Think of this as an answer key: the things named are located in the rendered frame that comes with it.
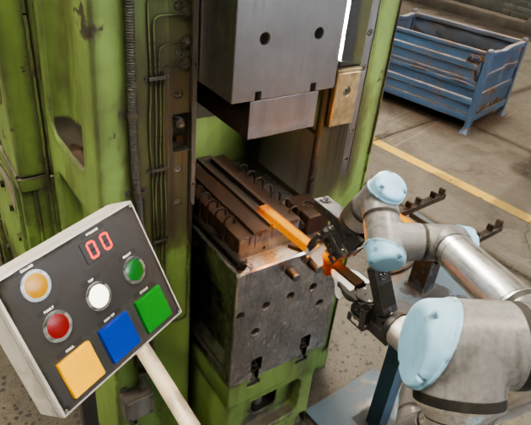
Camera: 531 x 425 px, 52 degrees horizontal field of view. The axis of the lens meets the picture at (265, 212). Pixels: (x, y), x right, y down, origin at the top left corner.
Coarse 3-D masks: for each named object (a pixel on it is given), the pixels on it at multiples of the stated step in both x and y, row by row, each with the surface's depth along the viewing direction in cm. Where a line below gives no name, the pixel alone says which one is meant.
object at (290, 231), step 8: (264, 208) 153; (272, 208) 153; (272, 216) 150; (280, 216) 150; (280, 224) 146; (288, 224) 146; (288, 232) 144; (296, 232) 143; (296, 240) 142; (304, 240) 140; (304, 248) 139; (328, 264) 131; (336, 264) 132; (328, 272) 133; (344, 272) 129; (352, 272) 129; (352, 280) 127; (360, 280) 127
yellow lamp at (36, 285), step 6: (30, 276) 96; (36, 276) 96; (42, 276) 97; (24, 282) 95; (30, 282) 95; (36, 282) 96; (42, 282) 97; (24, 288) 95; (30, 288) 95; (36, 288) 96; (42, 288) 97; (30, 294) 95; (36, 294) 96; (42, 294) 97
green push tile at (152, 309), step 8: (152, 288) 117; (160, 288) 118; (144, 296) 114; (152, 296) 116; (160, 296) 118; (136, 304) 112; (144, 304) 114; (152, 304) 115; (160, 304) 117; (168, 304) 119; (144, 312) 114; (152, 312) 115; (160, 312) 117; (168, 312) 119; (144, 320) 113; (152, 320) 115; (160, 320) 117; (152, 328) 115
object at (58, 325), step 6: (54, 318) 98; (60, 318) 99; (66, 318) 100; (48, 324) 97; (54, 324) 98; (60, 324) 99; (66, 324) 100; (48, 330) 97; (54, 330) 98; (60, 330) 99; (66, 330) 100; (54, 336) 98; (60, 336) 99
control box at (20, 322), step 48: (48, 240) 106; (96, 240) 107; (144, 240) 117; (0, 288) 92; (48, 288) 98; (144, 288) 115; (0, 336) 97; (48, 336) 97; (96, 336) 105; (144, 336) 114; (48, 384) 96; (96, 384) 104
